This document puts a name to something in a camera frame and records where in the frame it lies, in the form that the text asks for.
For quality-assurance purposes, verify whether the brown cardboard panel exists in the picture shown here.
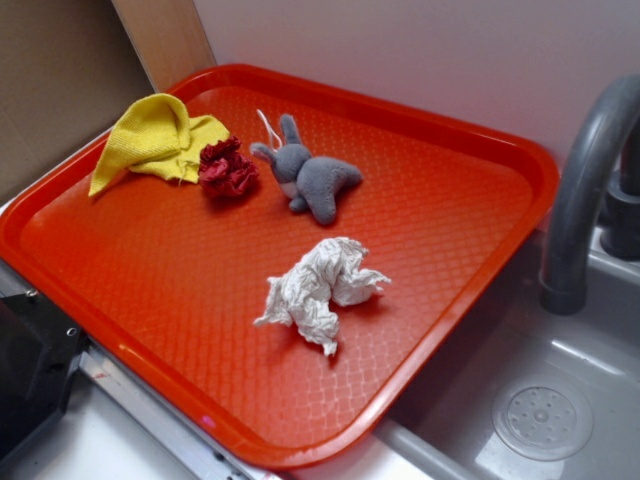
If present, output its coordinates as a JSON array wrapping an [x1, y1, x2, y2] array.
[[1, 1, 153, 201]]

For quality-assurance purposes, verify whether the grey plush bunny toy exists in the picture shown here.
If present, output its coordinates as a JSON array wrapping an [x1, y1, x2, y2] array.
[[250, 110, 363, 225]]

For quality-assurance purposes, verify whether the grey sink faucet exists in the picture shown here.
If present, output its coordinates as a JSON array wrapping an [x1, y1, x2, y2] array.
[[539, 74, 639, 315]]

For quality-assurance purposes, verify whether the sink drain strainer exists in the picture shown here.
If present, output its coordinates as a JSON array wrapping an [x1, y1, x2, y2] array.
[[492, 381, 594, 462]]

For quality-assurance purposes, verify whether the wooden board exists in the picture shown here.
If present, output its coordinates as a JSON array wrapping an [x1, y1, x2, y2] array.
[[112, 0, 217, 91]]

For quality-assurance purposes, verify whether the yellow cloth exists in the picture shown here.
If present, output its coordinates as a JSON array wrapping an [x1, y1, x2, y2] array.
[[88, 93, 230, 197]]

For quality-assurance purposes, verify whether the crumpled white paper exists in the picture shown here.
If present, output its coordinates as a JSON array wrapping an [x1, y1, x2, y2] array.
[[254, 237, 391, 357]]

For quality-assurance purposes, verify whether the crumpled red paper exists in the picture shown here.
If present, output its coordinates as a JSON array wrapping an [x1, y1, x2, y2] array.
[[198, 136, 259, 198]]

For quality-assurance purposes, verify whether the black metal bracket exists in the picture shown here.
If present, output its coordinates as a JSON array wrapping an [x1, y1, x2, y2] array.
[[1, 289, 87, 466]]

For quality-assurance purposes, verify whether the orange plastic tray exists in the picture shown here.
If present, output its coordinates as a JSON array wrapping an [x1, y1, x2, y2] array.
[[1, 65, 559, 471]]

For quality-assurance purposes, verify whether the grey toy sink basin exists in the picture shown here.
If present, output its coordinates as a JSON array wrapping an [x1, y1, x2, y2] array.
[[376, 235, 639, 479]]

